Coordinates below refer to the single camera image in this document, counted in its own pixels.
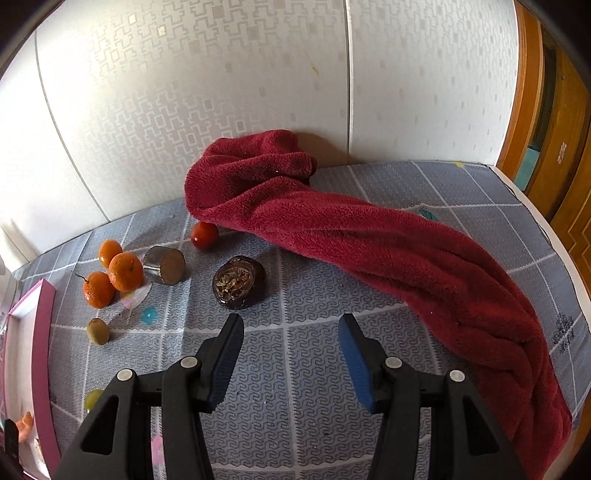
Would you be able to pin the dark red fleece towel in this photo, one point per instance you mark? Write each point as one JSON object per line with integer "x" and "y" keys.
{"x": 369, "y": 240}

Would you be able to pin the green tomato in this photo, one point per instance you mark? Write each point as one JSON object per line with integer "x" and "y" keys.
{"x": 93, "y": 399}

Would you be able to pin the pale round vegetable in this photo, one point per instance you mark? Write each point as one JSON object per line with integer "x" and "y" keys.
{"x": 164, "y": 265}

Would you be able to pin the red tomato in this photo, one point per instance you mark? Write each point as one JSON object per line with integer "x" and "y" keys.
{"x": 204, "y": 235}

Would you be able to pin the pink-edged shallow box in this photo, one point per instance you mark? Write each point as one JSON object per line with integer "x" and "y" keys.
{"x": 41, "y": 369}

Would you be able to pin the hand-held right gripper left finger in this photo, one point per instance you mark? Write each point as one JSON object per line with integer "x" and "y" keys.
{"x": 226, "y": 362}

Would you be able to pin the dark brown halved fruit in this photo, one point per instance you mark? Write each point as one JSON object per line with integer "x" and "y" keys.
{"x": 239, "y": 282}

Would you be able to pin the orange carrot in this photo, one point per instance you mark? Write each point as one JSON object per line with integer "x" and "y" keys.
{"x": 24, "y": 423}

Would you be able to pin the clear plastic wrap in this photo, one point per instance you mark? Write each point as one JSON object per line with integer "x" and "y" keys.
{"x": 135, "y": 301}

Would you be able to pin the orange mandarin with stem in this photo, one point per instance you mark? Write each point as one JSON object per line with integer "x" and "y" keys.
{"x": 98, "y": 290}

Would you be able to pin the brown-green kiwi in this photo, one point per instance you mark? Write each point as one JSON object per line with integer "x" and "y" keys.
{"x": 98, "y": 331}

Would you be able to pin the wooden door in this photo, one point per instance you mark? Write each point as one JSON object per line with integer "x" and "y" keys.
{"x": 554, "y": 138}

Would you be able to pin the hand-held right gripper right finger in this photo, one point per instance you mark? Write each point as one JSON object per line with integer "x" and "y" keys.
{"x": 355, "y": 364}

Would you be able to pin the white floral electric kettle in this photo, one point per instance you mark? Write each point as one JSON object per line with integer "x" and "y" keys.
{"x": 5, "y": 295}

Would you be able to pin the grey patterned sheet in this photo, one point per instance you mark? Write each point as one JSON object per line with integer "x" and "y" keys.
{"x": 300, "y": 415}

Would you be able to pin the small orange mandarin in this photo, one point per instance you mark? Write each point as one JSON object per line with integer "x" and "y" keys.
{"x": 109, "y": 251}
{"x": 126, "y": 273}

